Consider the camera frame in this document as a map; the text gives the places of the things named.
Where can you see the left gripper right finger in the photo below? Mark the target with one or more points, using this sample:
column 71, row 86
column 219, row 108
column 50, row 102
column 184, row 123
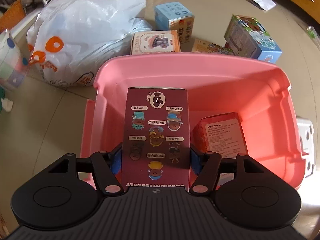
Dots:
column 206, row 168

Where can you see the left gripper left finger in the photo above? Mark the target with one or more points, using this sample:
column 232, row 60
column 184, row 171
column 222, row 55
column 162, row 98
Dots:
column 105, row 167

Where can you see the red white toy box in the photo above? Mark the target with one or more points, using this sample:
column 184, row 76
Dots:
column 221, row 134

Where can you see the maroon cartoon toy box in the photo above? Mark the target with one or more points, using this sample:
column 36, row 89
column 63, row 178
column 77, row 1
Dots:
column 156, row 142

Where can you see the pink plastic storage bin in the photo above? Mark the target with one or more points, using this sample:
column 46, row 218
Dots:
column 259, row 92

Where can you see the yellow flat toy box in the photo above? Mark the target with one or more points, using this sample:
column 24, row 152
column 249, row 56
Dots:
column 202, row 46

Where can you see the cream orange toy box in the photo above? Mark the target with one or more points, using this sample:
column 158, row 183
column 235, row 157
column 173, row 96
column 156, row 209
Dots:
column 145, row 42

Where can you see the blue green toy box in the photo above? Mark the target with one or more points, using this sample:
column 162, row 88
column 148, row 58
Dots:
column 247, row 37

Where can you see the white orange plastic bag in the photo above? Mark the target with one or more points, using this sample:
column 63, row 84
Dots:
column 71, row 39

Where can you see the light blue toy box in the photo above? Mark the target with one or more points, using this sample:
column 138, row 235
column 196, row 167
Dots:
column 175, row 16

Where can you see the white bin lid pink handle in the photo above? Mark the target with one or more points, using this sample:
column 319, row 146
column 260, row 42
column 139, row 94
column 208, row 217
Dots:
column 306, row 131

